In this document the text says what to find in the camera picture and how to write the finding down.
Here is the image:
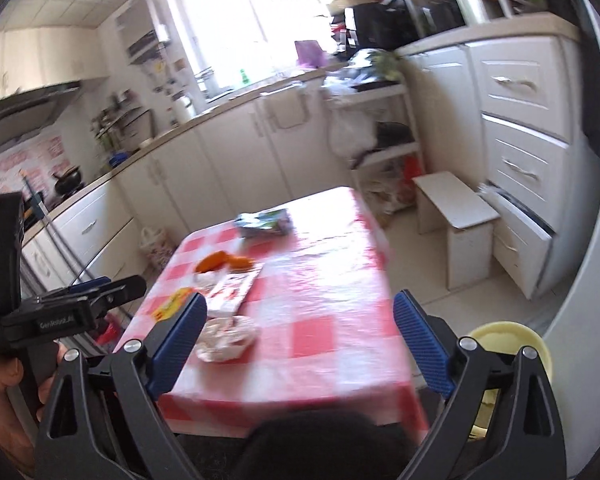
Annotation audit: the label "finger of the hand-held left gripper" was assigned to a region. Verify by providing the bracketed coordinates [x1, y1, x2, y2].
[87, 274, 148, 322]
[45, 276, 112, 302]

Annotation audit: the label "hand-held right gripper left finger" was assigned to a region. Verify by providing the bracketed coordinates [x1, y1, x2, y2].
[34, 291, 208, 480]

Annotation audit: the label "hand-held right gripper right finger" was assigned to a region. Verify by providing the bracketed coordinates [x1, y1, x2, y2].
[393, 289, 567, 480]

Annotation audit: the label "yellow snack wrapper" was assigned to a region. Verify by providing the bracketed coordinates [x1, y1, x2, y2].
[151, 287, 195, 322]

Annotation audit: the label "white tissue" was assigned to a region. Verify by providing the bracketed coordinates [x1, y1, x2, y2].
[195, 316, 260, 363]

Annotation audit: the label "white red paper packet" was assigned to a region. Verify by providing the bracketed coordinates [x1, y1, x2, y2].
[200, 262, 265, 318]

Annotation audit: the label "yellow rimmed bin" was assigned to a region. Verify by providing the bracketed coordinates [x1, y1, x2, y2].
[467, 321, 553, 441]

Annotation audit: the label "large curled orange peel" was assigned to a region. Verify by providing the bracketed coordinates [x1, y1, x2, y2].
[195, 251, 232, 273]

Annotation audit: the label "crushed milk carton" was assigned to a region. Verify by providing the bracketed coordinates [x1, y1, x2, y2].
[234, 208, 293, 240]

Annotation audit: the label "floral bin with red liner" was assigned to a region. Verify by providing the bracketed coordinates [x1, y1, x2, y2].
[96, 310, 128, 353]

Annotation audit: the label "floral fabric bag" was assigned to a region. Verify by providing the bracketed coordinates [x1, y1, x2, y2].
[139, 226, 176, 271]

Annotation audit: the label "red white checkered tablecloth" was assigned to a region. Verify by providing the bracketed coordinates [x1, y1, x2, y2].
[114, 186, 431, 441]

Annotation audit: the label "black cooking pot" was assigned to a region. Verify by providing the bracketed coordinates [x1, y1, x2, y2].
[52, 165, 86, 196]

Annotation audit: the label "white stool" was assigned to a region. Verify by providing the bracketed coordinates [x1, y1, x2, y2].
[412, 171, 501, 291]

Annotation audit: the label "range hood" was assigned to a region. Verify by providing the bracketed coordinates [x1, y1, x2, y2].
[0, 80, 83, 156]

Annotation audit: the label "white lower cabinets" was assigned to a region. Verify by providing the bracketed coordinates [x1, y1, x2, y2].
[22, 67, 361, 291]

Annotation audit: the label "white cabinets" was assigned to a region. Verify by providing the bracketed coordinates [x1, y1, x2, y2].
[22, 67, 361, 291]
[0, 25, 111, 106]

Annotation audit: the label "red plastic bag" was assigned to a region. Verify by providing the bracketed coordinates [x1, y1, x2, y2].
[402, 156, 426, 201]

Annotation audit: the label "white storage rack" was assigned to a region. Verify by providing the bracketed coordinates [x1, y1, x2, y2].
[325, 80, 426, 211]

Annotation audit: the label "white upper cabinets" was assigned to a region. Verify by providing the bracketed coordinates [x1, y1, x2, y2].
[0, 25, 111, 106]

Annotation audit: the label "black pan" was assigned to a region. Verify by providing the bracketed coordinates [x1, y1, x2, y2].
[375, 121, 415, 147]

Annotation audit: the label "white refrigerator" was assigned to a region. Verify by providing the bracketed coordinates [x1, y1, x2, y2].
[540, 0, 600, 480]

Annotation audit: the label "white plastic bag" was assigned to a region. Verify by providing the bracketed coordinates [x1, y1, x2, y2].
[328, 105, 378, 158]

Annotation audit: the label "white drawer cabinet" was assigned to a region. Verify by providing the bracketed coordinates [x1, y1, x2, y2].
[397, 10, 581, 301]

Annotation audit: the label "white door-mounted bin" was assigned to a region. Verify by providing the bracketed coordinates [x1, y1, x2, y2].
[260, 87, 311, 131]

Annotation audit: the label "clear bag of vegetables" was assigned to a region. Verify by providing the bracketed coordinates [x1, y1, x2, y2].
[322, 49, 406, 93]

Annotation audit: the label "kitchen window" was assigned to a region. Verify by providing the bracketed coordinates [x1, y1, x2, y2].
[167, 0, 331, 96]

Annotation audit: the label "purple container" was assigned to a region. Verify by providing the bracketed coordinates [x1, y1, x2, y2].
[295, 39, 327, 68]

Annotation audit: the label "dark metal appliance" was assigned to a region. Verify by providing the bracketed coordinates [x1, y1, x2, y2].
[405, 0, 463, 36]

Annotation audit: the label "pink patterned wall sticker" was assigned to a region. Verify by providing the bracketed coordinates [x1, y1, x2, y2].
[0, 132, 66, 196]

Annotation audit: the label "wall spice rack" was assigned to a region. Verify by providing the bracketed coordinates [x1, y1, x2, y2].
[92, 90, 153, 151]

